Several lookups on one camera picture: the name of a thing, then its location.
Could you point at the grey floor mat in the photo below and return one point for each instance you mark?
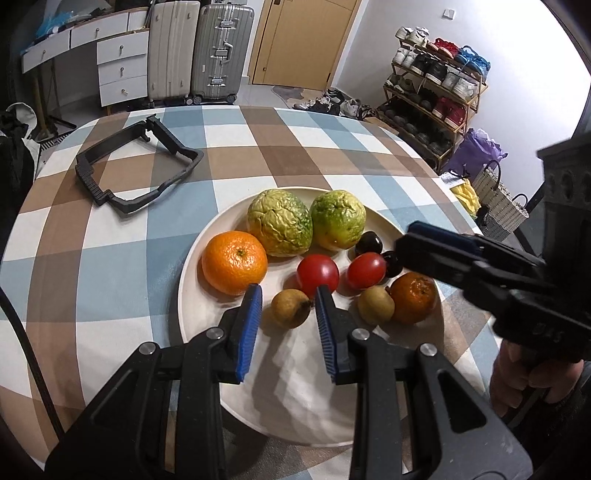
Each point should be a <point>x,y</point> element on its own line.
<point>287,93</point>

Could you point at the black plastic frame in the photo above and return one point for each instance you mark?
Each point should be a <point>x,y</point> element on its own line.
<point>178,144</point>

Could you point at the wrinkled yellow-green passion fruit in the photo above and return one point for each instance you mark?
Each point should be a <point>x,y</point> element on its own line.
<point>337,220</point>
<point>279,224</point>

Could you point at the white wall switch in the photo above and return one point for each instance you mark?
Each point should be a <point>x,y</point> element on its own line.
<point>447,14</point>

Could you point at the purple bag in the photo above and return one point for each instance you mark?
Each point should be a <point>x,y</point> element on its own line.
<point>471,154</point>

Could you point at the beige hard suitcase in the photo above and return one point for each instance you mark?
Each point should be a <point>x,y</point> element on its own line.
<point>173,50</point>

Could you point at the person's right hand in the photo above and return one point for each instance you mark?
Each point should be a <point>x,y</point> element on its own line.
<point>505,378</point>

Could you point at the wooden door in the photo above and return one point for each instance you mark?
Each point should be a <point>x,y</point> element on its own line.
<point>300,41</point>

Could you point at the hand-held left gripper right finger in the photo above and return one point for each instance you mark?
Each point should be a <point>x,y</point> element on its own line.
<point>325,337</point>

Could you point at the red tomato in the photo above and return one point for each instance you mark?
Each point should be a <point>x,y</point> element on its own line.
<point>317,274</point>
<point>366,271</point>

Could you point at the brown kiwi fruit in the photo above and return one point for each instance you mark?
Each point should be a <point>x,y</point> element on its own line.
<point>290,308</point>

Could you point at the beige round plate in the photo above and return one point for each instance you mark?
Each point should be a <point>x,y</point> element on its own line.
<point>286,397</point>

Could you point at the silver hard suitcase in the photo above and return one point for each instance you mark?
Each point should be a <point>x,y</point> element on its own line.
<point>221,50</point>

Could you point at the orange mandarin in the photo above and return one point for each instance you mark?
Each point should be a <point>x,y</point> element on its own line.
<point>233,263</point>
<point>414,297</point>

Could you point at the dark purple plum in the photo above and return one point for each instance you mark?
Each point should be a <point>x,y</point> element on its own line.
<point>392,265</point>
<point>368,243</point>

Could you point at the person's right forearm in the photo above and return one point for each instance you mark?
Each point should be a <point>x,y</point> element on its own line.
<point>572,410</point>

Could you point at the blue plastic bag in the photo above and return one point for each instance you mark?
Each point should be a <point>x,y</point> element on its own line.
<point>55,22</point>

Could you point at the yellow bag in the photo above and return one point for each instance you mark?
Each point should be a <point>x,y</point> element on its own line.
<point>467,196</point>

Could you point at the white drawer cabinet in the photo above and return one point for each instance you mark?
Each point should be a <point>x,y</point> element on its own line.
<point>122,69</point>

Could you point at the black and white jacket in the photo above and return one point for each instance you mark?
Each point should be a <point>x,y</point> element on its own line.
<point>14,147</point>

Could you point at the wooden shoe rack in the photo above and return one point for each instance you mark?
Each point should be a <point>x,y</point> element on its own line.
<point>481,87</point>

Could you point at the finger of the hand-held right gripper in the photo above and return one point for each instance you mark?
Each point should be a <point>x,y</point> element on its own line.
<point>443,235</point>
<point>443,263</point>

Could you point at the white woven basket bag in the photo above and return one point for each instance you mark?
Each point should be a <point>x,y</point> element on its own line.
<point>496,198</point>

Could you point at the scattered loose shoes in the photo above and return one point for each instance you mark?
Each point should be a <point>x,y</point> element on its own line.
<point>332,104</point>

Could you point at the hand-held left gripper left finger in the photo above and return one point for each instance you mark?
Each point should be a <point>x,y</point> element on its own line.
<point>249,332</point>

